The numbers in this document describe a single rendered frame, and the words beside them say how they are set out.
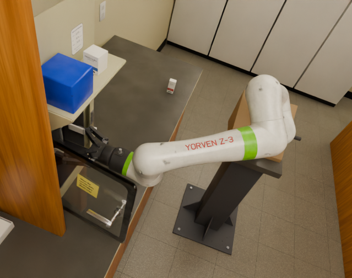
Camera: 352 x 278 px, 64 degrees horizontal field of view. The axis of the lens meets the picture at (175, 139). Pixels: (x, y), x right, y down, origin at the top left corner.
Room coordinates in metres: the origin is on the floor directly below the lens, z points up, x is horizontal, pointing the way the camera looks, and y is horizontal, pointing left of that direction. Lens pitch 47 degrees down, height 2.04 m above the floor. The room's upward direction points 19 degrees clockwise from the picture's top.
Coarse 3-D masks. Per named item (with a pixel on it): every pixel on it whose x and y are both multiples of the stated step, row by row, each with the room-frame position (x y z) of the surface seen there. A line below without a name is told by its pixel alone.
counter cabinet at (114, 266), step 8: (176, 128) 1.57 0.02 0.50; (144, 200) 0.95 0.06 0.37; (136, 216) 0.80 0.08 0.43; (136, 224) 0.89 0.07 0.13; (128, 232) 0.68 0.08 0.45; (128, 240) 0.74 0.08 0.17; (120, 248) 0.56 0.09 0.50; (120, 256) 0.61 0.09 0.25; (112, 264) 0.47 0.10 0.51; (112, 272) 0.50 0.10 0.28
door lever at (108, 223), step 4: (88, 212) 0.37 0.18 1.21; (92, 212) 0.38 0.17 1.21; (116, 212) 0.40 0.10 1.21; (92, 216) 0.37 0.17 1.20; (96, 216) 0.37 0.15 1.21; (100, 216) 0.37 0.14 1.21; (112, 216) 0.39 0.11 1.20; (116, 216) 0.39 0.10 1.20; (100, 220) 0.36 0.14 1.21; (104, 220) 0.37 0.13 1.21; (108, 220) 0.37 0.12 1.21; (112, 220) 0.38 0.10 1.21; (108, 224) 0.36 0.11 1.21
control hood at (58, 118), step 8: (112, 56) 0.76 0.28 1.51; (112, 64) 0.72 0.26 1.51; (120, 64) 0.73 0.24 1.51; (104, 72) 0.67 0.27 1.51; (112, 72) 0.68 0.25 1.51; (96, 80) 0.62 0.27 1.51; (104, 80) 0.63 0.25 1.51; (96, 88) 0.59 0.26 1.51; (48, 104) 0.47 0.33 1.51; (88, 104) 0.52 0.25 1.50; (48, 112) 0.45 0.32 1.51; (56, 112) 0.46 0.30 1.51; (64, 112) 0.47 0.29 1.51; (80, 112) 0.49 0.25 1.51; (56, 120) 0.45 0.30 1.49; (64, 120) 0.45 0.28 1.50; (72, 120) 0.45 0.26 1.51; (56, 128) 0.45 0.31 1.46
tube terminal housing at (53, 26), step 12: (72, 0) 0.66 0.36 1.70; (84, 0) 0.72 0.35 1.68; (48, 12) 0.57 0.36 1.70; (60, 12) 0.61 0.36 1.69; (72, 12) 0.66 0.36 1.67; (84, 12) 0.72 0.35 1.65; (36, 24) 0.52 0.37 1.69; (48, 24) 0.56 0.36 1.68; (60, 24) 0.60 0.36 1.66; (72, 24) 0.66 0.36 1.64; (84, 24) 0.72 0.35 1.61; (36, 36) 0.51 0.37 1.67; (48, 36) 0.56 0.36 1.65; (60, 36) 0.60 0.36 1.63; (84, 36) 0.72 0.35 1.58; (48, 48) 0.55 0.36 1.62; (60, 48) 0.60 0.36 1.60; (84, 48) 0.71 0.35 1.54; (84, 120) 0.75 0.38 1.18; (84, 144) 0.75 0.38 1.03
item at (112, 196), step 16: (64, 160) 0.45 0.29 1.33; (80, 160) 0.43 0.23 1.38; (64, 176) 0.45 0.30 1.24; (96, 176) 0.42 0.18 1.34; (112, 176) 0.41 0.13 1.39; (64, 192) 0.45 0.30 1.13; (80, 192) 0.43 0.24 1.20; (112, 192) 0.41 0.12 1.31; (128, 192) 0.40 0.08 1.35; (64, 208) 0.45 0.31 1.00; (80, 208) 0.44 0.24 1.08; (96, 208) 0.42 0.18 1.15; (112, 208) 0.41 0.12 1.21; (128, 208) 0.40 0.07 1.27; (96, 224) 0.42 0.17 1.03; (112, 224) 0.41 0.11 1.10; (128, 224) 0.40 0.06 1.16
